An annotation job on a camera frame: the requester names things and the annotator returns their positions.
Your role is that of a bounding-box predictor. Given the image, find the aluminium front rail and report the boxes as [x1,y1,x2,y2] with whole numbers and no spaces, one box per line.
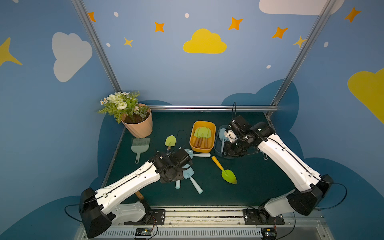
[73,205,335,240]

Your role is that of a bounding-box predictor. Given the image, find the green shovel wooden handle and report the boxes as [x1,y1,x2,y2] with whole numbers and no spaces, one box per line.
[194,128,201,148]
[197,127,210,149]
[204,128,212,149]
[165,135,177,150]

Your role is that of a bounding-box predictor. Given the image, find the right controller board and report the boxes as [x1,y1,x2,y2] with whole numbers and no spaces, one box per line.
[261,228,277,240]

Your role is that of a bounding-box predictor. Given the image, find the yellow storage box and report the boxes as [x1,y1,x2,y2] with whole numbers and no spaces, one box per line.
[190,121,216,153]

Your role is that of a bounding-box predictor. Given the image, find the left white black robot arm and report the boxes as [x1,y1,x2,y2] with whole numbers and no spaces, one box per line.
[79,149,192,239]

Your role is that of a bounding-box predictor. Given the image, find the green trowel yellow handle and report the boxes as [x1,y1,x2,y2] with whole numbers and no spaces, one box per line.
[211,156,237,185]

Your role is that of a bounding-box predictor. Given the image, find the green shovel wooden handle back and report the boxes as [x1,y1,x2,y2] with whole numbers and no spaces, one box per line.
[165,135,177,150]

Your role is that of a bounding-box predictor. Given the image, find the terracotta pot with flowers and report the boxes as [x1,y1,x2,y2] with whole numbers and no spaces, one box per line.
[98,92,153,139]

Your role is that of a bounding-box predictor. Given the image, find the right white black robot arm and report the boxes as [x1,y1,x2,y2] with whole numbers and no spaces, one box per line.
[224,116,334,222]

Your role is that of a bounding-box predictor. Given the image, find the green shovel corner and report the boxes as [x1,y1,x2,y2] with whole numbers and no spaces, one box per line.
[135,191,144,201]

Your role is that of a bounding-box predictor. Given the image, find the left controller board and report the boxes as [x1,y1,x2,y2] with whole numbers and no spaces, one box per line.
[135,228,153,238]

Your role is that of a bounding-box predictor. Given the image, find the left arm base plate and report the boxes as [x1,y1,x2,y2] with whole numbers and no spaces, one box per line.
[124,209,166,226]

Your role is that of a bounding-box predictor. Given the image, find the green dustpan brush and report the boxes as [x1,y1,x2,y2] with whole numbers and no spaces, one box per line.
[131,138,151,164]

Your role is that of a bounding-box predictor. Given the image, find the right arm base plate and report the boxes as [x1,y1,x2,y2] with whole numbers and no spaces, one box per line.
[242,207,285,225]

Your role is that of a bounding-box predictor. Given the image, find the blue-grey storage box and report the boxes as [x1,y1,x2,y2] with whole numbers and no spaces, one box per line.
[214,125,237,160]

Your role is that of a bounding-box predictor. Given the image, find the controller board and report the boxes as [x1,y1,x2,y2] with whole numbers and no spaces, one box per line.
[135,228,153,238]
[261,228,277,240]

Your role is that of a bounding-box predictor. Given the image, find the blue shovel lying sideways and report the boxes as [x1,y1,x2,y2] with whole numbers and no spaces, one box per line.
[185,149,211,159]

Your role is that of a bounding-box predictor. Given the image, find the blue shovel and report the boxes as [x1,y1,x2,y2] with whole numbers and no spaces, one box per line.
[175,180,181,190]
[183,164,203,194]
[219,128,229,153]

